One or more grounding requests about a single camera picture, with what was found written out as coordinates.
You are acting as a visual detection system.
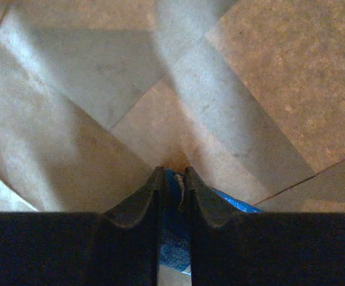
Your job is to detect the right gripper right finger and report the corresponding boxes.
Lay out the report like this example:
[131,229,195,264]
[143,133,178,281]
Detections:
[185,167,345,285]

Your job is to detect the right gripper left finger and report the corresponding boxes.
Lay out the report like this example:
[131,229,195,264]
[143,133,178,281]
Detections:
[0,167,166,285]

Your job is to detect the small blue snack bar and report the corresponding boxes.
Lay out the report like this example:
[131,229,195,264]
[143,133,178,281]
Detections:
[160,167,262,279]

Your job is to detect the brown paper bag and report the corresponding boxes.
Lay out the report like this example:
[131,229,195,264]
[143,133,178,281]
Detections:
[0,1,345,213]

